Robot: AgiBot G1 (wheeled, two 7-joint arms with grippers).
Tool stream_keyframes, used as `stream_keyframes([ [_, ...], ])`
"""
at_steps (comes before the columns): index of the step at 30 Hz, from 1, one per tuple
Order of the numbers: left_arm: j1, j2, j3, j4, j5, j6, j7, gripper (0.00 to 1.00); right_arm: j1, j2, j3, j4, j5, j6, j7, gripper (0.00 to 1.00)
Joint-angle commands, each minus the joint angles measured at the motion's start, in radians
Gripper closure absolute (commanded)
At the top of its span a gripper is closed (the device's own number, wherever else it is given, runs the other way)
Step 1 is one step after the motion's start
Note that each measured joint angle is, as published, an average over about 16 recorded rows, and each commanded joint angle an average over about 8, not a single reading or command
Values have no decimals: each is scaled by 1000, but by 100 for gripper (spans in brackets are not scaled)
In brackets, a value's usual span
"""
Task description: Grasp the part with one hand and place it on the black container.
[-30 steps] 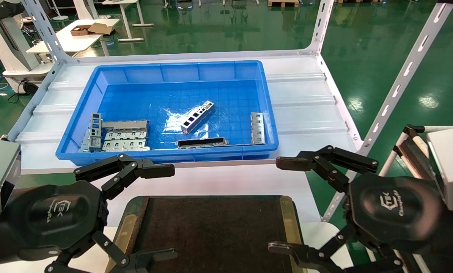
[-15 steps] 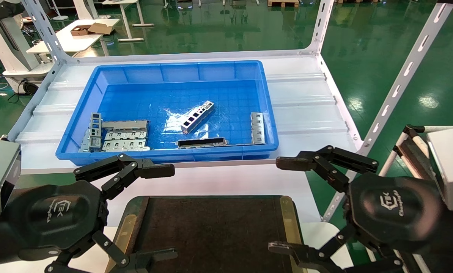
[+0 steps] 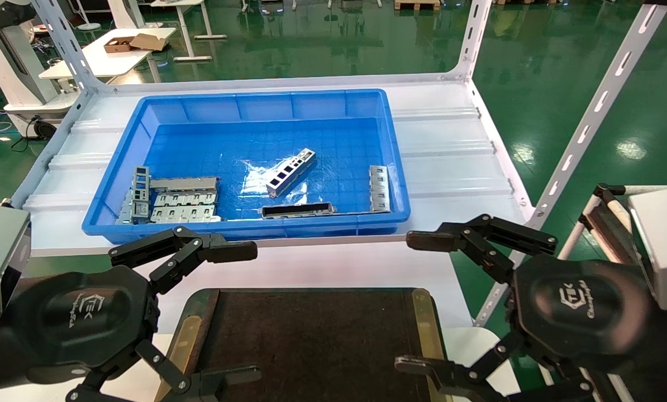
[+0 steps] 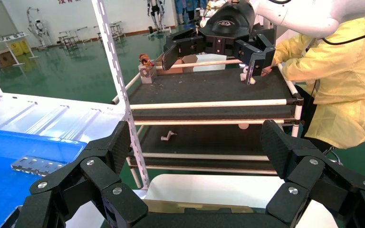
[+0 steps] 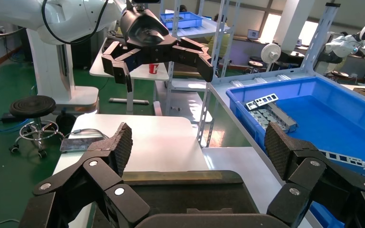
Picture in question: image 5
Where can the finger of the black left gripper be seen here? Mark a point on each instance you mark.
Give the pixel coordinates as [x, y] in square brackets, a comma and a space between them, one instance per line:
[116, 63]
[195, 55]

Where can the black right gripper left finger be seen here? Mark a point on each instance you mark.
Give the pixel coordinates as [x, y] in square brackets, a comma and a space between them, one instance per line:
[107, 176]

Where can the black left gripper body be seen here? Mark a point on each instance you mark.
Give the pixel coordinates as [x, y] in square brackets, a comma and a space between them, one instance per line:
[148, 37]

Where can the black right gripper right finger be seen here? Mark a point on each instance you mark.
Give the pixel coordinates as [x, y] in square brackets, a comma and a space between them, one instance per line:
[308, 176]

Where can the grey ladder-shaped metal part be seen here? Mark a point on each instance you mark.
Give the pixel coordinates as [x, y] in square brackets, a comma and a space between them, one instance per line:
[264, 100]

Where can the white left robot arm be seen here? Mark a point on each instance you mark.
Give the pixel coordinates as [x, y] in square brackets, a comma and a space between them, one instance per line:
[75, 15]

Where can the black flat container tray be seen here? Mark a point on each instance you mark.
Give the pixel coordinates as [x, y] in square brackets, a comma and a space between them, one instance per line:
[185, 195]

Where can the white perforated metal shelf rack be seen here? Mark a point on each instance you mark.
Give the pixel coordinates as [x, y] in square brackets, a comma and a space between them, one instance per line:
[198, 31]
[264, 78]

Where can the person in yellow shirt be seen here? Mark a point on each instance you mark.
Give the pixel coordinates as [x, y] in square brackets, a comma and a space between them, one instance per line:
[215, 42]

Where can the white desk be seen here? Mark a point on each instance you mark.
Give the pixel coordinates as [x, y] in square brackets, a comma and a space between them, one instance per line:
[144, 74]
[347, 86]

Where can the red cup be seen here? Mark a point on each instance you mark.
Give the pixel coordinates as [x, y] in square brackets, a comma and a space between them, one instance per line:
[153, 68]

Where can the small blue plastic bin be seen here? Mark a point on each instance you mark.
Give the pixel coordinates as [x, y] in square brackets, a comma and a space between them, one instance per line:
[182, 20]

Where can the grey tablet device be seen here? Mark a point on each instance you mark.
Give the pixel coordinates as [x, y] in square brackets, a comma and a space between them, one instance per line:
[80, 144]

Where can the large blue plastic bin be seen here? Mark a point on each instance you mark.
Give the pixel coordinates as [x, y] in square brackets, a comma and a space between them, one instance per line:
[327, 119]

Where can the small black background stool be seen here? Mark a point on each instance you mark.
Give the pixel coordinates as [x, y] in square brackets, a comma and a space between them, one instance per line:
[256, 64]

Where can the white robot torso column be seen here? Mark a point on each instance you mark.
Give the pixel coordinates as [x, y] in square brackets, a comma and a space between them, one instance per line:
[48, 72]

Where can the white standing fan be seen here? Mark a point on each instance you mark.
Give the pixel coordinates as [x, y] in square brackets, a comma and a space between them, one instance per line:
[270, 53]

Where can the black round stool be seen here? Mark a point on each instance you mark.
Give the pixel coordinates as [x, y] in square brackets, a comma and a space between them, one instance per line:
[33, 107]

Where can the black power adapter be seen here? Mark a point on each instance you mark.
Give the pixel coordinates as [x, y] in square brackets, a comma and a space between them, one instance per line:
[11, 118]

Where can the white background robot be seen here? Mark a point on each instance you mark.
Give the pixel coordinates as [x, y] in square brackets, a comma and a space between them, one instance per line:
[340, 44]

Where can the grey perforated metal bracket part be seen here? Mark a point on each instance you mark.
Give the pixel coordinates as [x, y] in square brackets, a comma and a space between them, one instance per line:
[352, 162]

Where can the dark long metal rail part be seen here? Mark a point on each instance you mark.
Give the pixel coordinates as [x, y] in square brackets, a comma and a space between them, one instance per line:
[283, 118]

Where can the light grey metal bracket part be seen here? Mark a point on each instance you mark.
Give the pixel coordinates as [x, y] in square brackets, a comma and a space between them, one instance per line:
[261, 119]

